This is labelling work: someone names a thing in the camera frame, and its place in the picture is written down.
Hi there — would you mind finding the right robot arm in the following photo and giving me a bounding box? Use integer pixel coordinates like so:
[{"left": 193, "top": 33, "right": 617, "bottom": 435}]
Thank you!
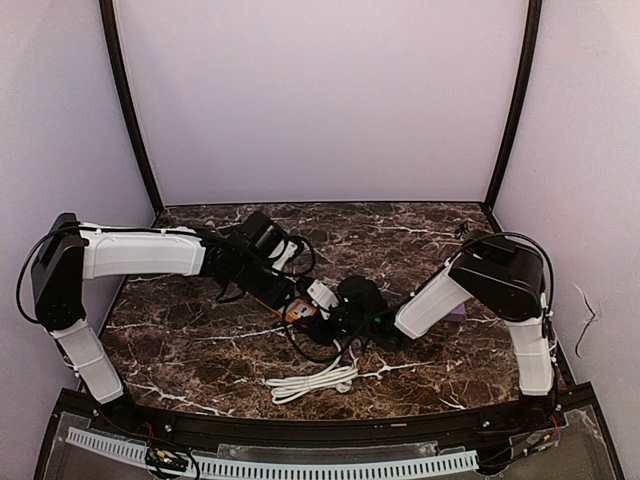
[{"left": 300, "top": 232, "right": 554, "bottom": 397}]

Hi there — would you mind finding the orange power strip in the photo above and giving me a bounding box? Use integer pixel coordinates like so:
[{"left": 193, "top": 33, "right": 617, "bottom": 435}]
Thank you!
[{"left": 257, "top": 298, "right": 319, "bottom": 324}]

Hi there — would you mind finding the white coiled power cord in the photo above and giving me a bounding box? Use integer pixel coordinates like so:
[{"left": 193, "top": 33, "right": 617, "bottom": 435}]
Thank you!
[{"left": 264, "top": 339, "right": 360, "bottom": 405}]

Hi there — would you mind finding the white slotted cable duct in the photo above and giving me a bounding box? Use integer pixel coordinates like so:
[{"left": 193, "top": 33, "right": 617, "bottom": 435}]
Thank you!
[{"left": 65, "top": 427, "right": 479, "bottom": 479}]

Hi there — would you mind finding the purple power strip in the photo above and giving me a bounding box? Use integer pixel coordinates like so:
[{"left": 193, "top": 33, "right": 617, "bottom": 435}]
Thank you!
[{"left": 443, "top": 303, "right": 466, "bottom": 322}]

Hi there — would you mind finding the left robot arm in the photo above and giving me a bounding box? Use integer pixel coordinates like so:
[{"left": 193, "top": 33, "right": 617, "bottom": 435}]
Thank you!
[{"left": 18, "top": 212, "right": 303, "bottom": 405}]

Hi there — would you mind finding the black adapter with thin cable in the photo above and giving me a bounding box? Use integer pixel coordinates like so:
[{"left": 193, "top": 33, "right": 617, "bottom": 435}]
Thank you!
[{"left": 454, "top": 221, "right": 470, "bottom": 239}]

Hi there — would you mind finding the black front rail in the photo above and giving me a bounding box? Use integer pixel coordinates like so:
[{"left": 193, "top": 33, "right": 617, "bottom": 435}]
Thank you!
[{"left": 41, "top": 383, "right": 600, "bottom": 452}]

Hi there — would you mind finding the left black frame post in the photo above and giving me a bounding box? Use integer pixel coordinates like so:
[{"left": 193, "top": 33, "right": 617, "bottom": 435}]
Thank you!
[{"left": 98, "top": 0, "right": 164, "bottom": 215}]

